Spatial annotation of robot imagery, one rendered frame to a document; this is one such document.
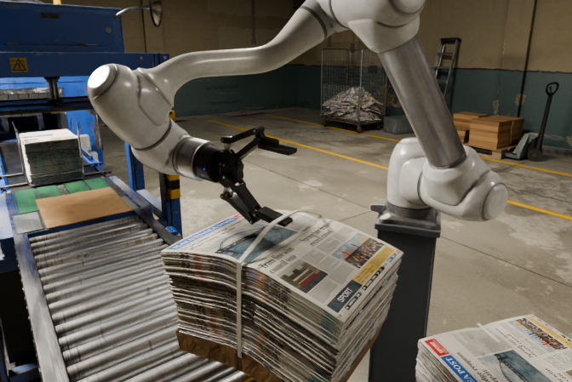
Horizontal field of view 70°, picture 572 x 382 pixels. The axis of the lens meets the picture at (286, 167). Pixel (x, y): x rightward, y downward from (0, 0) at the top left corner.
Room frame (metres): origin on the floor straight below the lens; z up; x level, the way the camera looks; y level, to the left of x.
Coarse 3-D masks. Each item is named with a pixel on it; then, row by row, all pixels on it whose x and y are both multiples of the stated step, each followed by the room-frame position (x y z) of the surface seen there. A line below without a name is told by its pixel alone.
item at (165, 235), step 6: (138, 210) 1.88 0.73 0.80; (144, 210) 1.88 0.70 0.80; (144, 216) 1.80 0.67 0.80; (150, 216) 1.80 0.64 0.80; (144, 222) 1.75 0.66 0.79; (150, 222) 1.73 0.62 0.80; (156, 222) 1.73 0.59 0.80; (156, 228) 1.66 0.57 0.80; (162, 228) 1.66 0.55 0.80; (162, 234) 1.60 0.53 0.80; (168, 234) 1.60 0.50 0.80; (168, 240) 1.54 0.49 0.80; (174, 240) 1.54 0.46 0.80
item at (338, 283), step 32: (288, 256) 0.67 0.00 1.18; (320, 256) 0.69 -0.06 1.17; (352, 256) 0.70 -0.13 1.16; (384, 256) 0.72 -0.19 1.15; (256, 288) 0.61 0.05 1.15; (288, 288) 0.58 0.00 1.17; (320, 288) 0.59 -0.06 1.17; (352, 288) 0.60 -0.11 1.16; (384, 288) 0.70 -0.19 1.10; (256, 320) 0.62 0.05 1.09; (288, 320) 0.58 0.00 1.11; (320, 320) 0.54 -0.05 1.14; (352, 320) 0.57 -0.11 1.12; (384, 320) 0.76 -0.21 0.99; (256, 352) 0.62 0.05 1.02; (288, 352) 0.58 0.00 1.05; (320, 352) 0.54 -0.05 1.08; (352, 352) 0.61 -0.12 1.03
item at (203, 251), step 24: (240, 216) 0.92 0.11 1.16; (192, 240) 0.78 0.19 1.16; (216, 240) 0.75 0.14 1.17; (240, 240) 0.74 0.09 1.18; (168, 264) 0.74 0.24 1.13; (192, 264) 0.70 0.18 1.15; (216, 264) 0.66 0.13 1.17; (192, 288) 0.70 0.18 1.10; (216, 288) 0.67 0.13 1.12; (192, 312) 0.71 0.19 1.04; (216, 312) 0.67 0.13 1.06; (216, 336) 0.67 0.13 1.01
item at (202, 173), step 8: (200, 152) 0.83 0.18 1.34; (208, 152) 0.82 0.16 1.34; (216, 152) 0.82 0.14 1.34; (224, 152) 0.81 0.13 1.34; (232, 152) 0.82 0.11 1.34; (200, 160) 0.81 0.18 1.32; (208, 160) 0.81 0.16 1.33; (216, 160) 0.82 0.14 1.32; (224, 160) 0.81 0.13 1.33; (240, 160) 0.81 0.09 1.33; (200, 168) 0.81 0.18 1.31; (208, 168) 0.80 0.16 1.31; (216, 168) 0.82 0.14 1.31; (224, 168) 0.81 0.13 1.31; (232, 168) 0.80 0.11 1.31; (240, 168) 0.80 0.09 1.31; (200, 176) 0.82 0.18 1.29; (208, 176) 0.81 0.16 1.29; (216, 176) 0.82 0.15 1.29; (232, 176) 0.80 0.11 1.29; (240, 176) 0.80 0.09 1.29; (224, 184) 0.81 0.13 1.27
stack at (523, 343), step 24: (432, 336) 0.91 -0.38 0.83; (456, 336) 0.91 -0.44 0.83; (480, 336) 0.91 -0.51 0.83; (504, 336) 0.91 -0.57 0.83; (528, 336) 0.91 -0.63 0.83; (552, 336) 0.90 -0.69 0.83; (432, 360) 0.85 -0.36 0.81; (456, 360) 0.82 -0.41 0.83; (480, 360) 0.82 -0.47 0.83; (504, 360) 0.82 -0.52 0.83; (528, 360) 0.82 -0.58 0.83; (552, 360) 0.82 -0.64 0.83
